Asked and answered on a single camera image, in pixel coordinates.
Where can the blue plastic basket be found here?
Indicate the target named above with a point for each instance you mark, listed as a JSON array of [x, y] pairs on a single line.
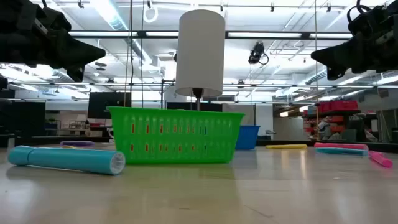
[[247, 137]]

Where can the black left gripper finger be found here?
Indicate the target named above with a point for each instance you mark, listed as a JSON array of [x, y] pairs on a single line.
[[74, 62], [74, 46]]

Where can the pink marker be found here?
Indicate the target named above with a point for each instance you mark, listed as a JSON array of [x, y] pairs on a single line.
[[340, 145], [381, 159]]

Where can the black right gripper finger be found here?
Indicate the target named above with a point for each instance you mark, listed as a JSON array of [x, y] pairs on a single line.
[[345, 49], [348, 66]]

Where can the dark storage shelf rack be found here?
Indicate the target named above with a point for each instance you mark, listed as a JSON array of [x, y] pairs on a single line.
[[354, 126]]

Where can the light blue marker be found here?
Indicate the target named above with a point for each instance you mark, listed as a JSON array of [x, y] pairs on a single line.
[[68, 159], [342, 152]]

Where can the white LED light bar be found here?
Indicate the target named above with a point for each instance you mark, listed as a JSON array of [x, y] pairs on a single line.
[[264, 35], [329, 35], [102, 33], [161, 33]]

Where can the red storage bin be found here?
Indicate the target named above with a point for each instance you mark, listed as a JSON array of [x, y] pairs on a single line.
[[343, 105]]

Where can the green plastic basket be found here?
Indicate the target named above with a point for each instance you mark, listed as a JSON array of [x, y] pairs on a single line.
[[174, 158]]

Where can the translucent purple marker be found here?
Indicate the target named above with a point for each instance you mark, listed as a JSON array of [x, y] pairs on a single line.
[[77, 143]]

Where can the black cabinet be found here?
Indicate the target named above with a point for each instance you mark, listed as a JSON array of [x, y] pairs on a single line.
[[28, 124]]

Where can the yellow marker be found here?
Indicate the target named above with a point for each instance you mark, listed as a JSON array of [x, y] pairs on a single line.
[[286, 146]]

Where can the black hanging camera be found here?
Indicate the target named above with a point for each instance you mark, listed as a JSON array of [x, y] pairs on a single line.
[[256, 53]]

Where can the black display screen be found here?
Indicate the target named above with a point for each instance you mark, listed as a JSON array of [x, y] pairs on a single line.
[[105, 105]]

